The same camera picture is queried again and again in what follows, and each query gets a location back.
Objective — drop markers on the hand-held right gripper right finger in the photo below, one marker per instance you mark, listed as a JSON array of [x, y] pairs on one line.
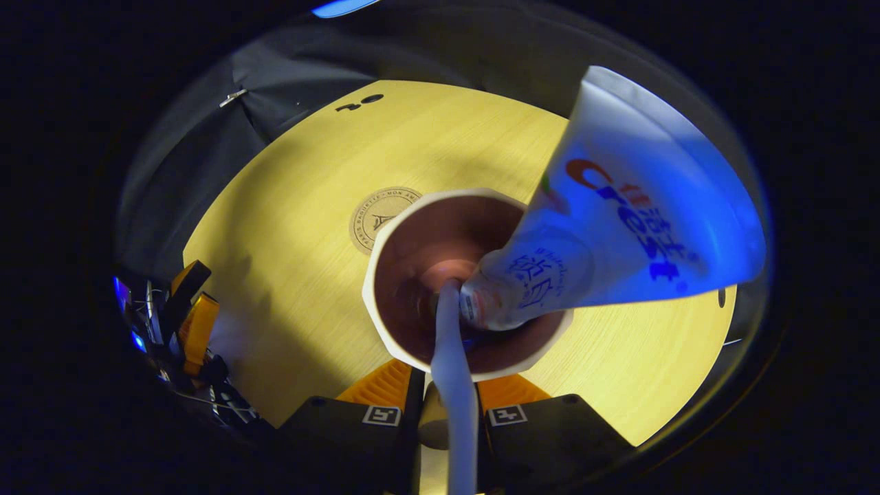
[[550, 440]]

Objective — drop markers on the beige cup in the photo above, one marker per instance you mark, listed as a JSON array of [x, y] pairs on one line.
[[419, 247]]

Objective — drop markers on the white toothbrush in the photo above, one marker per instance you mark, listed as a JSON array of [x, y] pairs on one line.
[[457, 385]]

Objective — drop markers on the white toothpaste tube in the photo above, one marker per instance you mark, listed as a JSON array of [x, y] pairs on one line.
[[619, 227]]

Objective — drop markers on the white cloth clip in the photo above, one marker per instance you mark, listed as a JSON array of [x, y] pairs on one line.
[[232, 97]]

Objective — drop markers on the round brown coaster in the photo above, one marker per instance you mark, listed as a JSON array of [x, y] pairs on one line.
[[371, 213]]

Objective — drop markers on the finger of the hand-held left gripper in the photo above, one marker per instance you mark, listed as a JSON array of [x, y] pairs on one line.
[[199, 330], [187, 282]]

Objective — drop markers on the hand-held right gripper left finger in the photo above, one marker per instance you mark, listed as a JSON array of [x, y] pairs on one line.
[[405, 447]]

